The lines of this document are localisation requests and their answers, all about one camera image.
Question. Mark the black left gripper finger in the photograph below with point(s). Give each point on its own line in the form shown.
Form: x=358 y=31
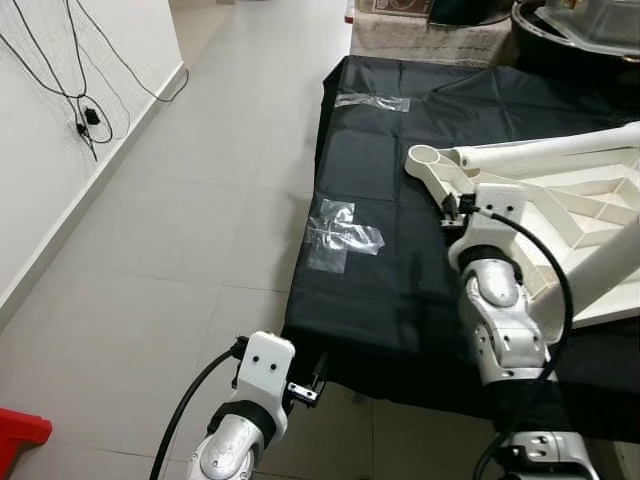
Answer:
x=320 y=372

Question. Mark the clear tape strip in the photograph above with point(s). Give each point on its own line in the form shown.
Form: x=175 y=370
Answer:
x=372 y=101

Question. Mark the black tablecloth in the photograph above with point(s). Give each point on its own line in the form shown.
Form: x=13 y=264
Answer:
x=400 y=280

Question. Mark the black wok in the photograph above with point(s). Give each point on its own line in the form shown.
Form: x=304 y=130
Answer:
x=560 y=50

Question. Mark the grey clear plastic box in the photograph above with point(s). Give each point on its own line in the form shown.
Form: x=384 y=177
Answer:
x=600 y=20

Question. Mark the black power adapter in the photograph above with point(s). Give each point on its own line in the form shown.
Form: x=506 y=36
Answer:
x=92 y=116

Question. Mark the crumpled clear tape patch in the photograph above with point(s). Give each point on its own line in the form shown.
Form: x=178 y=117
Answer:
x=340 y=237

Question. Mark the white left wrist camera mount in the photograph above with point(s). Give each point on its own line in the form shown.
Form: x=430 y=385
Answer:
x=265 y=365

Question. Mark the black shiny curved cover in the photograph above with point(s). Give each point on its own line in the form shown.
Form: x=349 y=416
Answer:
x=470 y=10

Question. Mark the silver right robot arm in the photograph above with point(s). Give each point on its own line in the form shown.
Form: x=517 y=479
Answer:
x=500 y=320

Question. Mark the red plastic object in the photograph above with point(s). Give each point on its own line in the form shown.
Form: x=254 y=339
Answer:
x=20 y=430

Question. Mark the dark red printed carton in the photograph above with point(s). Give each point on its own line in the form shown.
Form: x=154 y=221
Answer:
x=400 y=5

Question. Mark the white plastic table top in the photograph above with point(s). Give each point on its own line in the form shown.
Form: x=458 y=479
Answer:
x=600 y=195

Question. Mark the speckled cloth covered bench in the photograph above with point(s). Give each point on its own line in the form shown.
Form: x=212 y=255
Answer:
x=430 y=40

